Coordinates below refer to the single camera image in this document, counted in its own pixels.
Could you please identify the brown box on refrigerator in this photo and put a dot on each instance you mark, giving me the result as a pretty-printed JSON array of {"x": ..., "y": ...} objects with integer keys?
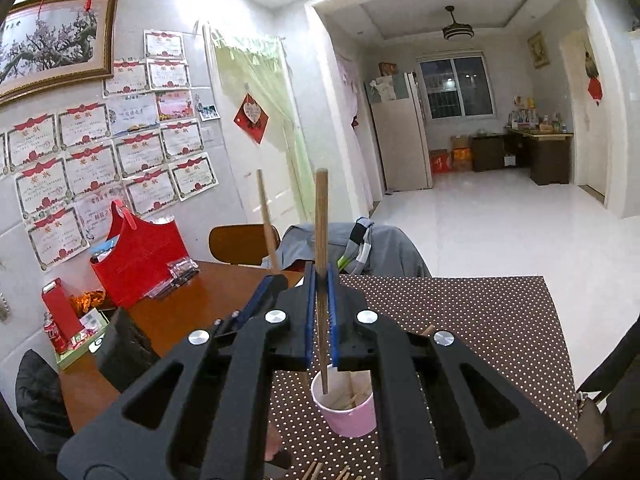
[{"x": 387, "y": 67}]

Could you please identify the dark wooden chopstick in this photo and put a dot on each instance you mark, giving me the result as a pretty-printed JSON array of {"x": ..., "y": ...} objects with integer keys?
[{"x": 321, "y": 220}]

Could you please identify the orange snack wrappers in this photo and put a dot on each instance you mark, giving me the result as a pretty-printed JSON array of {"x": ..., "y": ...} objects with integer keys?
[{"x": 87, "y": 302}]

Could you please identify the wooden chair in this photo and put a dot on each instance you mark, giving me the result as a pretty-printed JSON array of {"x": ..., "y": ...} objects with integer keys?
[{"x": 240, "y": 245}]

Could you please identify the framed blossom painting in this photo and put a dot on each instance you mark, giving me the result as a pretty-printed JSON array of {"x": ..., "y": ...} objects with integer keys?
[{"x": 50, "y": 45}]

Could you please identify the single wooden chopstick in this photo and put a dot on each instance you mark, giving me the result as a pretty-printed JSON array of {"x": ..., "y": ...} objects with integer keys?
[{"x": 428, "y": 330}]

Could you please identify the wall of award certificates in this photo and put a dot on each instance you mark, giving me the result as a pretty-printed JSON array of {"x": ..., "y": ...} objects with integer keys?
[{"x": 90, "y": 160}]

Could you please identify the dark cloth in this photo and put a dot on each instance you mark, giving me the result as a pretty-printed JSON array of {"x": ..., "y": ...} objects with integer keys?
[{"x": 620, "y": 390}]

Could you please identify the green curtain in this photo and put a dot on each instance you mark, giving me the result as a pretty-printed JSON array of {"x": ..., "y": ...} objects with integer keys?
[{"x": 270, "y": 110}]

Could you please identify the small photo print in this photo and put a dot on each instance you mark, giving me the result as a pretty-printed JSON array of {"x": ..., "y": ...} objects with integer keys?
[{"x": 207, "y": 111}]

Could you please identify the grey jacket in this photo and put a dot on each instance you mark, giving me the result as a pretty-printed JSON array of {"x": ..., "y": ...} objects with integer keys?
[{"x": 390, "y": 250}]

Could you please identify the brown polka-dot mat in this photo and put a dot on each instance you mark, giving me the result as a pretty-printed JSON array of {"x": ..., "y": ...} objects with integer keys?
[{"x": 475, "y": 320}]

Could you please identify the window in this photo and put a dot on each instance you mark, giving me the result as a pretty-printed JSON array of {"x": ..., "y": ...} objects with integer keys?
[{"x": 455, "y": 87}]

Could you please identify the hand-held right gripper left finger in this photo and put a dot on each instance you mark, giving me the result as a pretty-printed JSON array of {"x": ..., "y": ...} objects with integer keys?
[{"x": 311, "y": 310}]

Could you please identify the cluster of bottles and jars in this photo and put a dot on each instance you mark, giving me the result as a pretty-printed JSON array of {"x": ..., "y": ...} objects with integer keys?
[{"x": 530, "y": 117}]

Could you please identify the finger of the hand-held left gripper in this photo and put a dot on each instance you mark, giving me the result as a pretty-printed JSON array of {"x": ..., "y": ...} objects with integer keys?
[{"x": 262, "y": 295}]

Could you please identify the gold framed wall picture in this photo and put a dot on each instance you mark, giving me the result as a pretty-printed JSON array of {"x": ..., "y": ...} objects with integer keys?
[{"x": 537, "y": 49}]

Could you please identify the red soda can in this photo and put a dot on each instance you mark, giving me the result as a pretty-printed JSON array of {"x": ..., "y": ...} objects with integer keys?
[{"x": 54, "y": 332}]

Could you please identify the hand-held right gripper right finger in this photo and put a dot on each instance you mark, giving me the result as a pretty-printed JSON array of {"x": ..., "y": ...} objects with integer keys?
[{"x": 334, "y": 320}]

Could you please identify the orange printed box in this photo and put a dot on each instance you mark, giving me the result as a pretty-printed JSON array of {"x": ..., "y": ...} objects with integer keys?
[{"x": 462, "y": 159}]

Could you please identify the chopsticks pile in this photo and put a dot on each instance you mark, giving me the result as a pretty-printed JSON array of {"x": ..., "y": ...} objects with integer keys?
[{"x": 312, "y": 472}]

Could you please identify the white panel door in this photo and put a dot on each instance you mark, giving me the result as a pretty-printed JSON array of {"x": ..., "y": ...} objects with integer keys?
[{"x": 590, "y": 150}]

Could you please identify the red diamond door decoration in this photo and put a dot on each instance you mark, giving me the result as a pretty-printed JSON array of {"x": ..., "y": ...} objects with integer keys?
[{"x": 251, "y": 116}]

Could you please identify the white refrigerator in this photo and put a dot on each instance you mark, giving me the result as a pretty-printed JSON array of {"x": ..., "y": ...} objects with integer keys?
[{"x": 400, "y": 140}]

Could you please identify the light wooden chopstick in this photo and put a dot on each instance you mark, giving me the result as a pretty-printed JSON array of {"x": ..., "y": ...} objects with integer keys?
[{"x": 265, "y": 220}]

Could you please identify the red carton box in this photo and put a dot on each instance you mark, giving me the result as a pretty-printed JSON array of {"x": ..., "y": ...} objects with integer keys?
[{"x": 60, "y": 310}]

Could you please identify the red cardboard box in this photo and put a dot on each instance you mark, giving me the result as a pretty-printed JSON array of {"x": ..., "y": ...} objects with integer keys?
[{"x": 440, "y": 161}]

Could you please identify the pale pink door curtain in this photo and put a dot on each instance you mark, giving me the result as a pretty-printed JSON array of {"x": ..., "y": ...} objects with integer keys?
[{"x": 347, "y": 110}]

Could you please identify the clear plastic packets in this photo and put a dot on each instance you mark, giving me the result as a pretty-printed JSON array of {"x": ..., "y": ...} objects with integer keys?
[{"x": 175, "y": 275}]

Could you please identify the brown cardboard box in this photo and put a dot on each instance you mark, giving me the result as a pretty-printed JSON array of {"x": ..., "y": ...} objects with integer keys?
[{"x": 459, "y": 141}]

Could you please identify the dark wooden desk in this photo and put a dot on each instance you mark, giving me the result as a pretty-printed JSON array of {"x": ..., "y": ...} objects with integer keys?
[{"x": 547, "y": 155}]

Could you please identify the red hanging door charm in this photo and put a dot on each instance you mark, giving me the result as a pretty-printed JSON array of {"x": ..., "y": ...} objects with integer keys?
[{"x": 595, "y": 89}]

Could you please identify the low dark cabinet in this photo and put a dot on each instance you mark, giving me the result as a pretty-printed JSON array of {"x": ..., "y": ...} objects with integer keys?
[{"x": 487, "y": 152}]

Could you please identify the red gift bag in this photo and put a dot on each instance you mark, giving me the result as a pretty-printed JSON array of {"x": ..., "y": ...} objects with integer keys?
[{"x": 140, "y": 260}]

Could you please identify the pink paper cup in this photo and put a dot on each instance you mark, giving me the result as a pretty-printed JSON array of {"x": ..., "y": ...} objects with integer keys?
[{"x": 350, "y": 420}]

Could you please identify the green tray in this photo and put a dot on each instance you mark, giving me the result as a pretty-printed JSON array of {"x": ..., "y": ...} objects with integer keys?
[{"x": 80, "y": 347}]

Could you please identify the ceiling fan lamp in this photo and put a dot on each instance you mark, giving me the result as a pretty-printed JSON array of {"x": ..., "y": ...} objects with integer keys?
[{"x": 457, "y": 32}]

